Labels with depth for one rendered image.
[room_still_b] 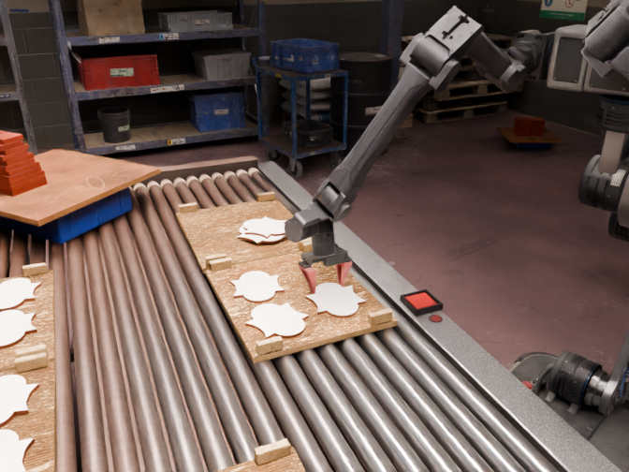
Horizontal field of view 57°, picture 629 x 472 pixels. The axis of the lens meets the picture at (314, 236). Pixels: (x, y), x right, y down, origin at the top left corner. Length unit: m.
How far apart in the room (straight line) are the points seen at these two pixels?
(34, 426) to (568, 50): 1.48
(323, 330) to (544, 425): 0.48
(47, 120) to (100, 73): 0.97
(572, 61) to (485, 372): 0.84
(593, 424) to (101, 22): 4.77
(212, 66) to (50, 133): 1.75
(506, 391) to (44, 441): 0.86
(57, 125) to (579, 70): 5.31
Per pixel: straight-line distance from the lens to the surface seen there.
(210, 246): 1.69
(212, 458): 1.07
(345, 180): 1.29
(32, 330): 1.44
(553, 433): 1.18
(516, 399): 1.23
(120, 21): 5.62
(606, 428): 2.30
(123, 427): 1.15
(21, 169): 1.97
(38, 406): 1.23
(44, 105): 6.25
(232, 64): 5.85
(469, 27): 1.25
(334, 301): 1.39
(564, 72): 1.69
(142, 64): 5.61
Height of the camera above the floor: 1.68
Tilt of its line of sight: 26 degrees down
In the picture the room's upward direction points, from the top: straight up
